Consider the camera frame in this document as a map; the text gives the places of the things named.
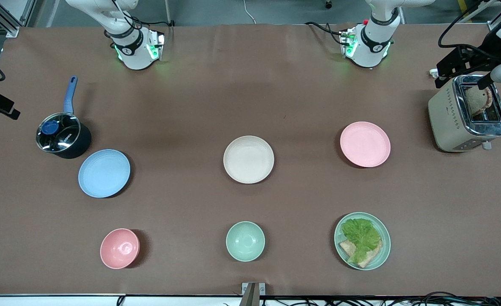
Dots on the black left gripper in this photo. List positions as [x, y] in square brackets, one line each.
[476, 62]

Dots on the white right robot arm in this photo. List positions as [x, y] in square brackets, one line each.
[133, 51]

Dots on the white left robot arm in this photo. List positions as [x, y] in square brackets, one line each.
[371, 42]

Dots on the toast slice in toaster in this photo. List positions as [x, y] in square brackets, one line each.
[476, 101]

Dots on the beige chrome toaster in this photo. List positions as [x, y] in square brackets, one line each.
[446, 123]

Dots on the glass lid with blue knob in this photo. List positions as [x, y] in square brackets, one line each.
[58, 131]

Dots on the blue plate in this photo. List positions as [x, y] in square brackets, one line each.
[104, 173]

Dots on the pink plate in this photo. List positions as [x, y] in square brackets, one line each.
[365, 144]

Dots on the pink bowl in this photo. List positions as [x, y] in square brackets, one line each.
[119, 248]

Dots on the green lettuce leaf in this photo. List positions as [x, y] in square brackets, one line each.
[361, 236]

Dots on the green plate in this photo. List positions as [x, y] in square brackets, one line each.
[383, 250]

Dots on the brown bread slice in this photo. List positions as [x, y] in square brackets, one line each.
[371, 257]
[346, 247]

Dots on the large table cover mat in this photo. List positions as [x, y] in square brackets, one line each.
[250, 106]

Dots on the beige plate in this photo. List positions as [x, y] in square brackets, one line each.
[249, 160]

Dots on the green bowl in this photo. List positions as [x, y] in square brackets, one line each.
[245, 241]

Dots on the aluminium frame profile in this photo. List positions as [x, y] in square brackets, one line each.
[4, 17]

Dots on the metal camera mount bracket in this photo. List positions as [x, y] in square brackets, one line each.
[253, 294]

